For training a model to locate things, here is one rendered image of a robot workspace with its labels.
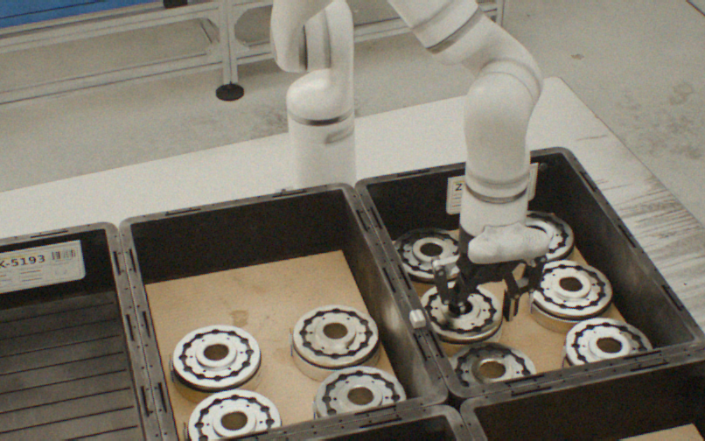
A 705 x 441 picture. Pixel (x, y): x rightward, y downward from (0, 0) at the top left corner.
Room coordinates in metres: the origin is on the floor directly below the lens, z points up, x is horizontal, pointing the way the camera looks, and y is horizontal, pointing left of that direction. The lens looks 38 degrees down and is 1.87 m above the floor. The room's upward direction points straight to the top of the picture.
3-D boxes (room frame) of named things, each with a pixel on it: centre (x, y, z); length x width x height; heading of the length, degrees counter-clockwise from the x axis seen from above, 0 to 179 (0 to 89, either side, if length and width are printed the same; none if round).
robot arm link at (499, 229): (1.09, -0.17, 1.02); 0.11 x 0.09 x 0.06; 11
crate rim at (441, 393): (1.04, 0.08, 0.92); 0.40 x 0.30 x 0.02; 15
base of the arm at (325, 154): (1.43, 0.03, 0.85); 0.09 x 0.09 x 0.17; 12
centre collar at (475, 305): (1.10, -0.14, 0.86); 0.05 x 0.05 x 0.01
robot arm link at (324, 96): (1.43, 0.03, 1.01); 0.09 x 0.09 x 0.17; 10
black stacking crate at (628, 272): (1.12, -0.21, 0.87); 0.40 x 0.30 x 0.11; 15
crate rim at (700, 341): (1.12, -0.21, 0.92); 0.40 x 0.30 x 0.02; 15
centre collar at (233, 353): (1.03, 0.15, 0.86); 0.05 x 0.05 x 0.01
